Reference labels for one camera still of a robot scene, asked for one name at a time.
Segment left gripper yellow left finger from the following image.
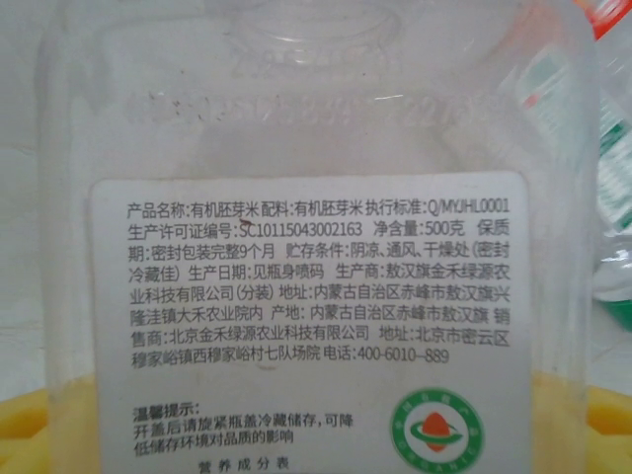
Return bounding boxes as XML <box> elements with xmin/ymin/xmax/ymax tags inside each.
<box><xmin>0</xmin><ymin>372</ymin><xmax>100</xmax><ymax>474</ymax></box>

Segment orange label bottle orange cap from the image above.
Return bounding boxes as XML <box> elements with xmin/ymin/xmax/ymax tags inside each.
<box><xmin>575</xmin><ymin>0</ymin><xmax>632</xmax><ymax>36</ymax></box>

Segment square bottle white label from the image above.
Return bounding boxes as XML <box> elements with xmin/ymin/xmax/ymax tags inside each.
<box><xmin>34</xmin><ymin>0</ymin><xmax>601</xmax><ymax>474</ymax></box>

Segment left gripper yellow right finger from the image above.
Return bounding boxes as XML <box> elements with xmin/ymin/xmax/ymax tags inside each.
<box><xmin>530</xmin><ymin>374</ymin><xmax>632</xmax><ymax>474</ymax></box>

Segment green white label bottle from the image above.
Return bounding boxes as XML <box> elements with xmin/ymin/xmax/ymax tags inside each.
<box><xmin>517</xmin><ymin>43</ymin><xmax>632</xmax><ymax>327</ymax></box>

